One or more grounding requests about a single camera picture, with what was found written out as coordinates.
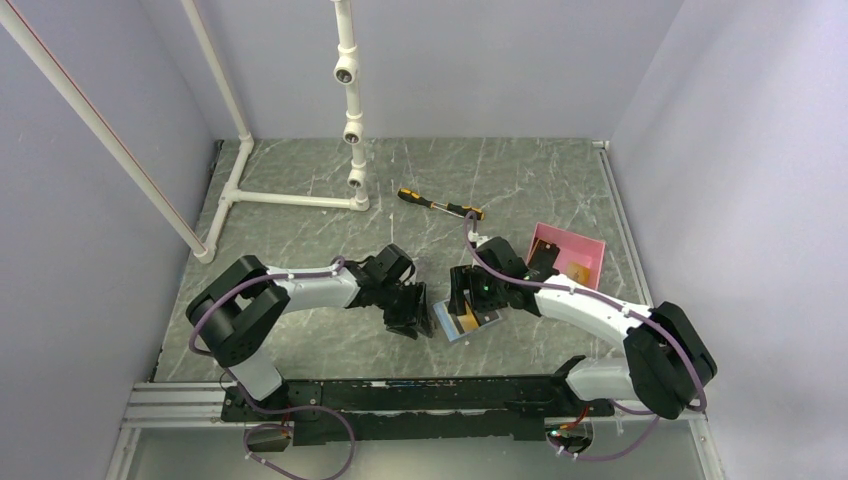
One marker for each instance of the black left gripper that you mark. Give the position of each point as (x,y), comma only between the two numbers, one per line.
(414,316)

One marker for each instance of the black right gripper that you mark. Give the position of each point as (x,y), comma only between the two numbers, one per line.
(464,278)

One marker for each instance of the grey leather card holder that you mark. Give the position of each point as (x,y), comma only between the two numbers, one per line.
(456,327)

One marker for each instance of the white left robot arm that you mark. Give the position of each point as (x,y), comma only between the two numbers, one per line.
(232,317)

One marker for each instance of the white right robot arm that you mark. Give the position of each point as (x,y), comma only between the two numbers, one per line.
(665,365)

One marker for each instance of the pink plastic card box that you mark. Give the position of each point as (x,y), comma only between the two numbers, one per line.
(580,258)

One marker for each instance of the yellow black screwdriver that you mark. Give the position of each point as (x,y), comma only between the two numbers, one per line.
(457,210)

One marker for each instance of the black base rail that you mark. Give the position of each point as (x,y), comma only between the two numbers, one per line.
(521,407)

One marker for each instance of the aluminium extrusion frame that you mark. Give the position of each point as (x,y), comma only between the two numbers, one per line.
(289,203)

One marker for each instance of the white PVC pipe frame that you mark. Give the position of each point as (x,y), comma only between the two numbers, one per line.
(102,141)

